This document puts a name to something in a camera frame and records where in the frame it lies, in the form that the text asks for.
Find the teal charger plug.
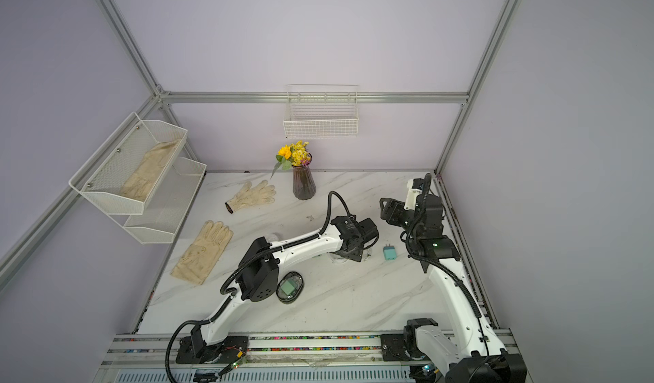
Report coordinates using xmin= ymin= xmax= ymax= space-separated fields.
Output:
xmin=383 ymin=245 xmax=398 ymax=261

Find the green charger plug front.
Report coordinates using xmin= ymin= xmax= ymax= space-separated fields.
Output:
xmin=281 ymin=279 xmax=297 ymax=297

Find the clear round case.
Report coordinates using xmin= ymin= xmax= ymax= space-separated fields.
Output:
xmin=329 ymin=253 xmax=348 ymax=264

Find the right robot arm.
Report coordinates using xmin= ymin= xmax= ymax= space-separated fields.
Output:
xmin=380 ymin=173 xmax=528 ymax=382

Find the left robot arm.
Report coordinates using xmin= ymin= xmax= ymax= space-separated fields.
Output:
xmin=165 ymin=191 xmax=379 ymax=382

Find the dark ribbed vase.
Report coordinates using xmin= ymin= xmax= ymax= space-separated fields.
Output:
xmin=293 ymin=165 xmax=316 ymax=201

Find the yellow flower bouquet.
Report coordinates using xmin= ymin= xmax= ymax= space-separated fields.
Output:
xmin=271 ymin=141 xmax=313 ymax=177

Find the white fabric glove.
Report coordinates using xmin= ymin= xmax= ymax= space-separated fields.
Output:
xmin=225 ymin=180 xmax=276 ymax=214

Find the beige leather glove table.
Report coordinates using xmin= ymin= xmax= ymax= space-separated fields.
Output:
xmin=170 ymin=220 xmax=233 ymax=285

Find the lower white mesh basket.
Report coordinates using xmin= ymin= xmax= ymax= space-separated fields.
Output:
xmin=123 ymin=156 xmax=206 ymax=244

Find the white mesh basket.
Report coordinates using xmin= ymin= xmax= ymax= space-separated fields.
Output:
xmin=69 ymin=113 xmax=187 ymax=215
xmin=123 ymin=156 xmax=206 ymax=244

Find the beige glove in basket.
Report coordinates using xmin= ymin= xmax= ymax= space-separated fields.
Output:
xmin=119 ymin=139 xmax=180 ymax=202

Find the upper white mesh basket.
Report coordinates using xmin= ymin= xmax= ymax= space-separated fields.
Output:
xmin=69 ymin=113 xmax=187 ymax=215

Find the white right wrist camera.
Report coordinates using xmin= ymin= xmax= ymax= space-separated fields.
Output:
xmin=404 ymin=179 xmax=424 ymax=210

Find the white wire wall basket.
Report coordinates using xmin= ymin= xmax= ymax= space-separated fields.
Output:
xmin=283 ymin=84 xmax=359 ymax=139

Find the aluminium cage frame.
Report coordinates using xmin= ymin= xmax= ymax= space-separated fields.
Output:
xmin=1 ymin=0 xmax=521 ymax=290

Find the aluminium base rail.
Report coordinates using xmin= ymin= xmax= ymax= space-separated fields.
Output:
xmin=99 ymin=327 xmax=525 ymax=369

